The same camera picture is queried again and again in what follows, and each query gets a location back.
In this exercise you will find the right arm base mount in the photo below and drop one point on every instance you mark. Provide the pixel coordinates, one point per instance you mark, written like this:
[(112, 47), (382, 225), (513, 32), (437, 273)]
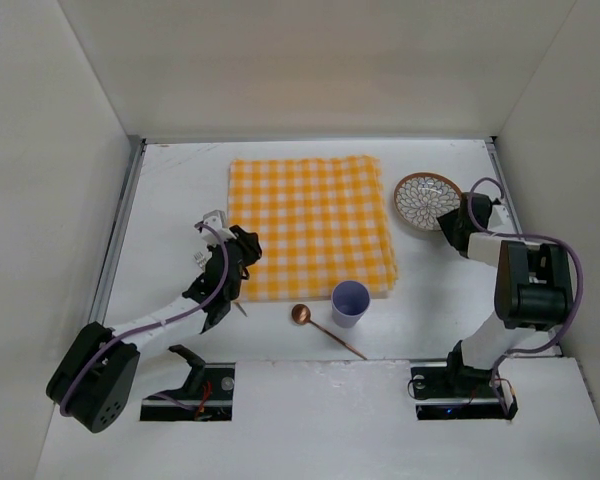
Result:
[(440, 394)]

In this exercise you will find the copper spoon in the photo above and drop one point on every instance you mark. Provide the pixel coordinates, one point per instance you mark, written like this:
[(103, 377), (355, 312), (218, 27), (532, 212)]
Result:
[(301, 315)]

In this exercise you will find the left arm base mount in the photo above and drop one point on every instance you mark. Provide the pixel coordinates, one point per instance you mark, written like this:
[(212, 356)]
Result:
[(205, 396)]

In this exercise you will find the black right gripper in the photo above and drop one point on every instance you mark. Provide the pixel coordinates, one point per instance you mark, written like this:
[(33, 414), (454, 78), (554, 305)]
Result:
[(453, 226)]

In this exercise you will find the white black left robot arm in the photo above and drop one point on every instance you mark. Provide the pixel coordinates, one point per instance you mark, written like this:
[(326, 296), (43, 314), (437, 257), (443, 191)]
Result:
[(94, 379)]

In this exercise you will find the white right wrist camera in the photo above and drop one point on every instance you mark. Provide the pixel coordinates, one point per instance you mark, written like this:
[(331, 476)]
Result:
[(500, 220)]

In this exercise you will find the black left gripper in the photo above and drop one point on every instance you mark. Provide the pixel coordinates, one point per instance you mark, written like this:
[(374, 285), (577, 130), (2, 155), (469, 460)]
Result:
[(243, 245)]

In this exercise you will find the copper fork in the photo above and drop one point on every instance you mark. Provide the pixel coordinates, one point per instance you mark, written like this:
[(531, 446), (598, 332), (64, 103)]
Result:
[(242, 310)]

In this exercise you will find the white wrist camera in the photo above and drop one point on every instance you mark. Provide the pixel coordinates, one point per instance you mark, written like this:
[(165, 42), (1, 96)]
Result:
[(215, 225), (500, 220)]

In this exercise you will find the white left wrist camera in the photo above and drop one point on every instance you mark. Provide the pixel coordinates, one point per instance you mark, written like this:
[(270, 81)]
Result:
[(215, 225)]

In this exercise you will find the yellow white checkered cloth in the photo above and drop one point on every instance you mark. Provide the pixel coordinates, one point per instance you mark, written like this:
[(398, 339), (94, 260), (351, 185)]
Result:
[(319, 221)]

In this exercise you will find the aluminium table rail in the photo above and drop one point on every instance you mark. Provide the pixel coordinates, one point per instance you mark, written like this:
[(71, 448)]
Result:
[(106, 278), (490, 143)]

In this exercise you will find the left aluminium table rail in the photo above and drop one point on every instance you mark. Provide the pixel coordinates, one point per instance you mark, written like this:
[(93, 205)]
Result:
[(106, 278)]

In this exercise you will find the lilac plastic cup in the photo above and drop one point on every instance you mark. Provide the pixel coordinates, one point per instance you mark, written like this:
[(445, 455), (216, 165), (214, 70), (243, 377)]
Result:
[(350, 300)]

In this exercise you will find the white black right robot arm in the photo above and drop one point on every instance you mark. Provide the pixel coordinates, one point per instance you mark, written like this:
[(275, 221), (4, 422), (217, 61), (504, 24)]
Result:
[(533, 291)]

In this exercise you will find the floral patterned ceramic plate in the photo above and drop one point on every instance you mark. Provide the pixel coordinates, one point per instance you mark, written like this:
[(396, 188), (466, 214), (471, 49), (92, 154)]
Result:
[(421, 198)]

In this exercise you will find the right aluminium table rail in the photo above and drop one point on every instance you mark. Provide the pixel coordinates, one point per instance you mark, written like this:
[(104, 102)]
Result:
[(490, 143)]

